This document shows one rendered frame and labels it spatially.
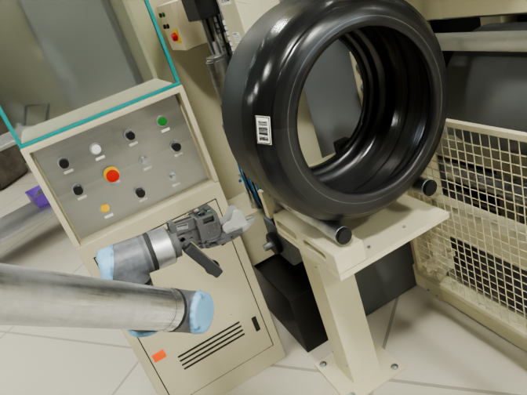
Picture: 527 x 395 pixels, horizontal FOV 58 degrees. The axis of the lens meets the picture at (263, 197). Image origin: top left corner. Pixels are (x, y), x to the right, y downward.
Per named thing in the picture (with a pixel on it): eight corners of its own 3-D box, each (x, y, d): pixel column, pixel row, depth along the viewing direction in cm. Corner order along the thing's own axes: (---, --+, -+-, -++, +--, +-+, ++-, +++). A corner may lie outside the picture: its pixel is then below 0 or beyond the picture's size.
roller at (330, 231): (276, 206, 149) (274, 193, 147) (288, 202, 150) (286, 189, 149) (338, 248, 119) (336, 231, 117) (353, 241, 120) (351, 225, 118)
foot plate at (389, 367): (314, 365, 205) (313, 362, 204) (365, 333, 212) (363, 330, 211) (350, 407, 182) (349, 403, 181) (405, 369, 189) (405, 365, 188)
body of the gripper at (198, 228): (220, 211, 110) (170, 230, 106) (228, 244, 113) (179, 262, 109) (209, 202, 116) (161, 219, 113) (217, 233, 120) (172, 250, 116)
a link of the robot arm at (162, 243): (162, 275, 107) (153, 259, 116) (183, 267, 109) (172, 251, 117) (151, 240, 104) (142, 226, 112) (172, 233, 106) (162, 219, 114)
